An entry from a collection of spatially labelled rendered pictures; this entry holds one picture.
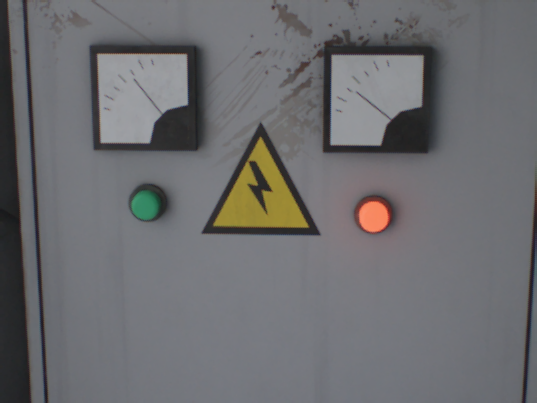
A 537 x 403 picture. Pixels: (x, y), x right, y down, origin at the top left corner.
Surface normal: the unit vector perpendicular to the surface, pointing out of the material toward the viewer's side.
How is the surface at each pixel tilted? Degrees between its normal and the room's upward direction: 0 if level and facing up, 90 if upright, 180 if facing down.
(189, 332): 90
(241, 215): 90
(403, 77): 90
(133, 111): 90
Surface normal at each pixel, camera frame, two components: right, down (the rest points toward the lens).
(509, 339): -0.06, 0.23
